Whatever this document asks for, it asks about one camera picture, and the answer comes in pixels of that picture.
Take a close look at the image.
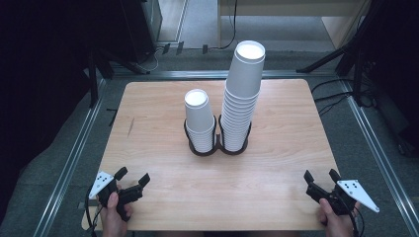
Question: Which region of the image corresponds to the dark curtain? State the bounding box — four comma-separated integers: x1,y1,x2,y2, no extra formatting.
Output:
0,0,100,211

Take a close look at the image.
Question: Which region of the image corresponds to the person's right hand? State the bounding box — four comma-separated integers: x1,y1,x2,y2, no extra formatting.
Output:
317,197,362,237

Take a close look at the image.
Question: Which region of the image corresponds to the right hand-held gripper cable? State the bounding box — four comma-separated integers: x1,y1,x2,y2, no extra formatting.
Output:
348,205,366,237

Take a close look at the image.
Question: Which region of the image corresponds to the black metal stand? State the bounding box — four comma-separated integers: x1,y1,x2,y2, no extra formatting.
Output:
87,48,151,108

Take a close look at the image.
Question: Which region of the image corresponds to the left hand-held gripper cable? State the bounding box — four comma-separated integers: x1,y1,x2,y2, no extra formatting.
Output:
84,186,101,237

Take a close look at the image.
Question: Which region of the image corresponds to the black cabinet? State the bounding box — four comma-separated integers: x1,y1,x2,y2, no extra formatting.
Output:
120,0,163,63

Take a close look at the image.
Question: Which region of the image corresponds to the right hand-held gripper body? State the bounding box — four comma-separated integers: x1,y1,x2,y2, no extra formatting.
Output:
305,180,380,216

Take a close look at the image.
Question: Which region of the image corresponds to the hand-held gripper cable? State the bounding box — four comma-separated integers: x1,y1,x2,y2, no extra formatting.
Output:
348,205,366,237
84,186,101,237

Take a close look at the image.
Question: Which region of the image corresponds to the aluminium frame rail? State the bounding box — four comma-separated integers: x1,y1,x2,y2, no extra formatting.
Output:
33,78,107,237
340,78,419,237

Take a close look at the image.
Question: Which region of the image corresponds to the tall stack of white cups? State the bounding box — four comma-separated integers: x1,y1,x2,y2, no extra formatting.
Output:
219,39,267,152

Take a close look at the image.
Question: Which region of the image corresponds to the white floor cable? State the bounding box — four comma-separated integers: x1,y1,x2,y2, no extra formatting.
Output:
139,45,166,73

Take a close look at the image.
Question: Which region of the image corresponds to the grey tape piece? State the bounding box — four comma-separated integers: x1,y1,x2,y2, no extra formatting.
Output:
78,200,100,210

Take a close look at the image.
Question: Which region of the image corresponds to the black double cup holder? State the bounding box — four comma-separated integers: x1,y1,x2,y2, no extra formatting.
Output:
183,114,253,157

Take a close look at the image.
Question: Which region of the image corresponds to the black tripod stand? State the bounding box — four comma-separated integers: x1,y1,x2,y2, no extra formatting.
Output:
295,0,379,107

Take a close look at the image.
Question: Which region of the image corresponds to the black floor cable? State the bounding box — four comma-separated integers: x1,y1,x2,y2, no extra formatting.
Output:
310,78,347,95
317,95,350,117
314,92,353,103

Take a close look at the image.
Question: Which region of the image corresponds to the short stack of white cups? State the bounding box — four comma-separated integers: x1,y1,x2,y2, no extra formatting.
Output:
183,88,216,154

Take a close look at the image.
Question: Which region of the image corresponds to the light wooden desk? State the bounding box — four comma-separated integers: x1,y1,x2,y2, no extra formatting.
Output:
216,0,372,50

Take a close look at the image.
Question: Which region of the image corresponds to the black hanging cable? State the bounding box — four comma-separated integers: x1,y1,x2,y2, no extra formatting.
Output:
218,0,239,50

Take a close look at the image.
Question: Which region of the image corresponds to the person's left hand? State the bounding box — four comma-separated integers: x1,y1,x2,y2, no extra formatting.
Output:
100,192,133,237

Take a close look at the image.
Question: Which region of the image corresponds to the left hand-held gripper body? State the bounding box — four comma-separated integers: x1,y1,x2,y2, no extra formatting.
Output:
88,171,144,222

